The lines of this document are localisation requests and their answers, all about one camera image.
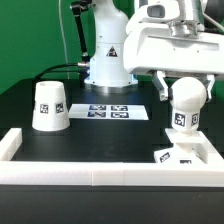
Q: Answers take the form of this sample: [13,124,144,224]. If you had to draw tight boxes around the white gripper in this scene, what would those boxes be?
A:
[123,23,224,102]

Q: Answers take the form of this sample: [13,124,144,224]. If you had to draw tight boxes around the white lamp bulb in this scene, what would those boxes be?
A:
[170,77,207,134]

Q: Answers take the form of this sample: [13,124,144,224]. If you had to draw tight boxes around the white lamp base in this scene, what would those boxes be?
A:
[154,128,203,165]

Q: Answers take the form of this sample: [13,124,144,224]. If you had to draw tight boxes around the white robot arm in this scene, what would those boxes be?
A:
[85,0,224,101]

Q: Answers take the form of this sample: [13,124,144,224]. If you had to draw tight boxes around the white lamp shade cone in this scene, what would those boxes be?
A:
[32,81,70,131]

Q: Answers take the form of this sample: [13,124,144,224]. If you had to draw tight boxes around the white U-shaped fence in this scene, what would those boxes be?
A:
[0,128,224,187]

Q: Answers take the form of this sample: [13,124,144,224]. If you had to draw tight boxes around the white marker sheet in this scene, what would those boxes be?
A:
[69,104,148,120]

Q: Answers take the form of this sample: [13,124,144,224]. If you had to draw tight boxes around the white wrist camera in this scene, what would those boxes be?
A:
[134,0,180,23]

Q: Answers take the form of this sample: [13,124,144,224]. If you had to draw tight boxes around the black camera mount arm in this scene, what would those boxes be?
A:
[70,0,92,62]

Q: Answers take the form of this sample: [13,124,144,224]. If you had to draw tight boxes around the black cables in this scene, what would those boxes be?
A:
[33,61,90,81]

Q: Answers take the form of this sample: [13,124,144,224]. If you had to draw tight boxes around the white hanging cable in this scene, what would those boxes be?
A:
[58,0,71,80]

